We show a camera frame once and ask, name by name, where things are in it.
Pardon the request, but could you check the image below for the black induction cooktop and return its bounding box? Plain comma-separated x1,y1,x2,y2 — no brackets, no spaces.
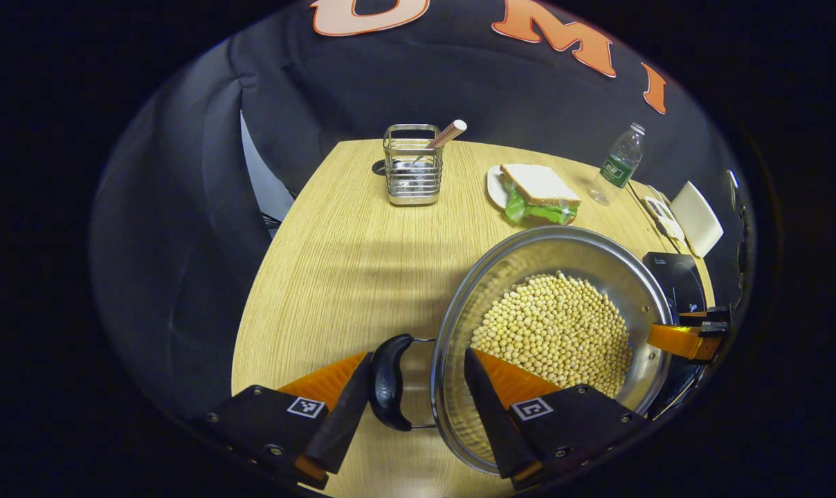
643,252,709,416

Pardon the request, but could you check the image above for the steel pot with black handle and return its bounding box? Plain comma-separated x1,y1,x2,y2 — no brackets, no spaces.
368,225,675,477

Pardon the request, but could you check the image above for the white divided dish of beans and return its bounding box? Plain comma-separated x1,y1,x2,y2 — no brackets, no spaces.
643,195,687,241

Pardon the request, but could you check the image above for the white toaster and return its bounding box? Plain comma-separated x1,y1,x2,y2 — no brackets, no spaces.
669,181,725,258

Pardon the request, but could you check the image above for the white plate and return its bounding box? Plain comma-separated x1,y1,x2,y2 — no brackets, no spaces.
487,165,578,226

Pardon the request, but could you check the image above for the pink handled utensil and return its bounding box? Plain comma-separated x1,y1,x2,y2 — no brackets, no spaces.
408,119,468,167

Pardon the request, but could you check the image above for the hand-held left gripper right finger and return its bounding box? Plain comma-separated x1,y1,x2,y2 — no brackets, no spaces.
464,348,647,492

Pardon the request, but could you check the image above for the metal wire utensil holder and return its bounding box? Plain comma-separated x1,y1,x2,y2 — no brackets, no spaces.
382,124,445,207

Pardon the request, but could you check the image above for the clear plastic water bottle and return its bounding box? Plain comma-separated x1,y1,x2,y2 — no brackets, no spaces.
588,122,646,206

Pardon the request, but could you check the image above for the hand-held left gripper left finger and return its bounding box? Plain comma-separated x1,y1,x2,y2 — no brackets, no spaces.
203,351,376,490

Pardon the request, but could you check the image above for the pile of soybeans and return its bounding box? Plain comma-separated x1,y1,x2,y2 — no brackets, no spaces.
470,271,633,398

